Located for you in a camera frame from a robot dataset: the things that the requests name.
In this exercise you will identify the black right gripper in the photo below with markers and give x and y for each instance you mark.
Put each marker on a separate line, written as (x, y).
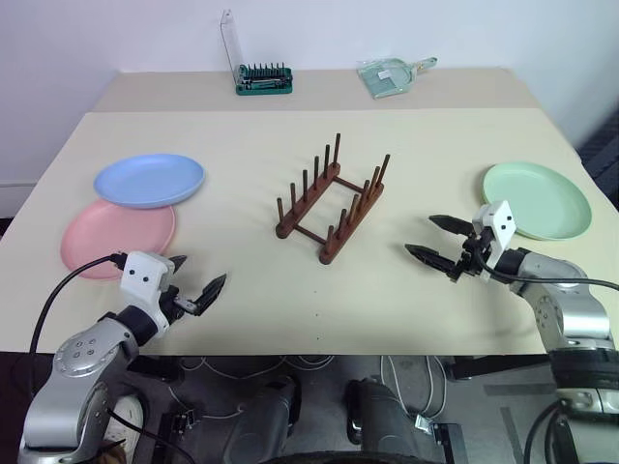
(473, 256)

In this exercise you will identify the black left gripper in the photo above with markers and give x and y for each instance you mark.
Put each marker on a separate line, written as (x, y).
(170, 300)

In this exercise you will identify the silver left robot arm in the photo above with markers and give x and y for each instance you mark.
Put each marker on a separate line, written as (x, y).
(77, 367)

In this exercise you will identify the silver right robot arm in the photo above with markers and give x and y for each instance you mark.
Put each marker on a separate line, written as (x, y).
(566, 309)

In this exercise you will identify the wooden dish rack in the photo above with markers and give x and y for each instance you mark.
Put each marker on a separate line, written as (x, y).
(333, 203)

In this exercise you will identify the pink plate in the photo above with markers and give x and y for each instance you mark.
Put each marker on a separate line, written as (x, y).
(111, 237)

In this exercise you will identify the blue plate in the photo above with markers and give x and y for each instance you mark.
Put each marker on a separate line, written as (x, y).
(150, 181)

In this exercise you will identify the green plate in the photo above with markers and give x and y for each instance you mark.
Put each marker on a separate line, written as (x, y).
(541, 200)

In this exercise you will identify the dark left robot leg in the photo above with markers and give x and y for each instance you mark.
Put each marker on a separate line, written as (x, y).
(261, 420)

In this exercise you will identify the dark robot leg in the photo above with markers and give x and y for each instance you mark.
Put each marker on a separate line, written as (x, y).
(261, 420)
(387, 420)

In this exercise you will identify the green dustpan in plastic bag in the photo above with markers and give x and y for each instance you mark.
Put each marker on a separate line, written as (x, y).
(389, 77)

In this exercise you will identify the dark office chair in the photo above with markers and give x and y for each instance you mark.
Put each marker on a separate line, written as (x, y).
(602, 150)

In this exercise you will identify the dark right robot leg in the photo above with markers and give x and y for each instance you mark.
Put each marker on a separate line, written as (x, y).
(387, 420)

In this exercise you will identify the green screwdriver bit set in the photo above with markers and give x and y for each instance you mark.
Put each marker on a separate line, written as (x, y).
(263, 72)

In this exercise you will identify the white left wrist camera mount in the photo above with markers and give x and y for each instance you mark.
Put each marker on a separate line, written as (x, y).
(142, 280)

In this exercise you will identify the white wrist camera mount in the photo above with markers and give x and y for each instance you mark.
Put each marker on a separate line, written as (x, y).
(142, 280)
(500, 227)

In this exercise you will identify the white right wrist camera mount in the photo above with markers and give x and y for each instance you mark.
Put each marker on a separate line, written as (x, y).
(500, 227)

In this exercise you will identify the black table frame bar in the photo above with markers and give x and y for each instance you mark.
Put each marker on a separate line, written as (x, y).
(498, 367)

